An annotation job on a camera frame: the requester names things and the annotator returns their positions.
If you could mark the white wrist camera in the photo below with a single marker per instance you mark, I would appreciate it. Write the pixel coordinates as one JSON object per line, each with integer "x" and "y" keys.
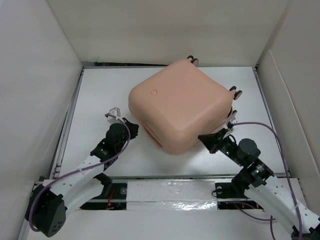
{"x": 230, "y": 123}
{"x": 113, "y": 115}

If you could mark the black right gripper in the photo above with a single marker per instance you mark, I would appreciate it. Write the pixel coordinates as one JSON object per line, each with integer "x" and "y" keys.
{"x": 212, "y": 141}

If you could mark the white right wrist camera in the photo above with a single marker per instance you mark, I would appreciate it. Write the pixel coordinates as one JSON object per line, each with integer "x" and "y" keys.
{"x": 230, "y": 123}

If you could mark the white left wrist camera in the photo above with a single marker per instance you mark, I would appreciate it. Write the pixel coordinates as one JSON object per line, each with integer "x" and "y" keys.
{"x": 113, "y": 115}

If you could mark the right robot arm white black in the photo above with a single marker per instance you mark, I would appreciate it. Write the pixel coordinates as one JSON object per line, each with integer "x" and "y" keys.
{"x": 257, "y": 182}

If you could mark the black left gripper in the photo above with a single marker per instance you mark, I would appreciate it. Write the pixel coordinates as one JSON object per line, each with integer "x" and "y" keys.
{"x": 133, "y": 129}

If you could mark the pink hard-shell suitcase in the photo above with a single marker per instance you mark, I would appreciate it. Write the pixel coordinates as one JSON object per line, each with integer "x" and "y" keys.
{"x": 179, "y": 103}

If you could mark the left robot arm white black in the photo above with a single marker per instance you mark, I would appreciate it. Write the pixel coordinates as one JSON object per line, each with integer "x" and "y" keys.
{"x": 75, "y": 180}

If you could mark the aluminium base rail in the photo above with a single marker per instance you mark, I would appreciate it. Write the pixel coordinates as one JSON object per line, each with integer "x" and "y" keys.
{"x": 115, "y": 199}

